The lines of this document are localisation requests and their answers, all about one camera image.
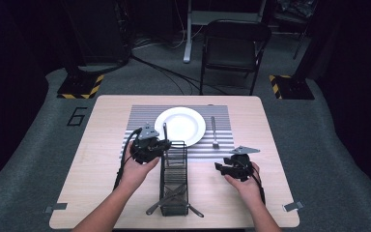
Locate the person's left hand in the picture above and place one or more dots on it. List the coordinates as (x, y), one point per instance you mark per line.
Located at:
(135, 175)

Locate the dark metal knife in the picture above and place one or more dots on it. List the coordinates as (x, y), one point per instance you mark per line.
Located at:
(165, 130)

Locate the white round plate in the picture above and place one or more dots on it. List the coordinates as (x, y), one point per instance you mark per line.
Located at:
(182, 125)

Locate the person's right hand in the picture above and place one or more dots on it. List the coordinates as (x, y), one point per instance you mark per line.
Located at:
(248, 190)

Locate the brown white striped placemat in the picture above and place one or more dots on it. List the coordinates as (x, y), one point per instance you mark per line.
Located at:
(222, 112)

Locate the black folding chair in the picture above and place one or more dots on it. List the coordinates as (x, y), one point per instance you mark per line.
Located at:
(235, 48)

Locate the black equipment cabinet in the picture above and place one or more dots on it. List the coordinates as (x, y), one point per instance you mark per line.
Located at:
(99, 32)

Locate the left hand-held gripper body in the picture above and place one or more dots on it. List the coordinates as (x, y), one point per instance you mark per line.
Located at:
(145, 150)

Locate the metal cutlery piece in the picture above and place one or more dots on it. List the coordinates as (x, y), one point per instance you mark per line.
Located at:
(156, 208)
(195, 212)

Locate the black yellow striped stand base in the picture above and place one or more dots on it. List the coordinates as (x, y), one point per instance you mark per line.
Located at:
(294, 88)
(77, 85)

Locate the white desk frame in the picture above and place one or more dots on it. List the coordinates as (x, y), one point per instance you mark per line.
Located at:
(187, 38)

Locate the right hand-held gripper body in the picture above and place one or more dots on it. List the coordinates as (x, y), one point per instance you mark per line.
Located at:
(241, 166)

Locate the grey tape strip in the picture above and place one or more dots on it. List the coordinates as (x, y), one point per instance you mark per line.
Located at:
(293, 206)
(56, 208)

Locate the metal fork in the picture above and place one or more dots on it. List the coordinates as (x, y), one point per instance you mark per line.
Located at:
(213, 125)

